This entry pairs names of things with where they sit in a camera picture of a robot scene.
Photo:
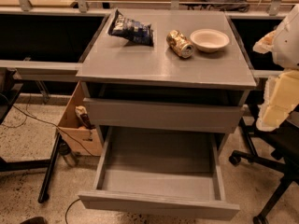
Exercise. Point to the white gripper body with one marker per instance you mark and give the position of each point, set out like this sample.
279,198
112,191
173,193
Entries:
289,44

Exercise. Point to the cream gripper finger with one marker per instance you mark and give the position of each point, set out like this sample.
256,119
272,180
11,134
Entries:
265,44

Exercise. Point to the grey drawer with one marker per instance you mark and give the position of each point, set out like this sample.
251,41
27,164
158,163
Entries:
157,172
164,116

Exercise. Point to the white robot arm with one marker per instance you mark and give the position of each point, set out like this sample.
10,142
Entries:
285,51

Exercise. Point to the grey drawer cabinet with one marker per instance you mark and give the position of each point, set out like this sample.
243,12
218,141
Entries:
118,69

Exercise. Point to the grey metal railing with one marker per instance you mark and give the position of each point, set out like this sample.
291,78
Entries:
261,7

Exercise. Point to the black office chair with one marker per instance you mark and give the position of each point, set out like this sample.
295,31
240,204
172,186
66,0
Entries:
285,142

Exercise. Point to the white paper bowl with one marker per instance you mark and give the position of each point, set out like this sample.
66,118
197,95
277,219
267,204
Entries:
209,40

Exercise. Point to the gold soda can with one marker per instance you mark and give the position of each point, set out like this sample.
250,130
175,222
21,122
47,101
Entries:
179,43

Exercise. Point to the blue chip bag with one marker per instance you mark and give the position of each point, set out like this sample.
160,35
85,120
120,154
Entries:
134,31

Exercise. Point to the crumpled snack wrapper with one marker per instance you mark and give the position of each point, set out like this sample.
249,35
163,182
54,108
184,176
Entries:
81,113

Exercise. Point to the cardboard box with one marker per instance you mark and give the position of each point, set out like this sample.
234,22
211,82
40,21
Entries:
81,140

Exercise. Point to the metal bottle on floor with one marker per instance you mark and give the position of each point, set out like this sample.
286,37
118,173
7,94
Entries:
67,154

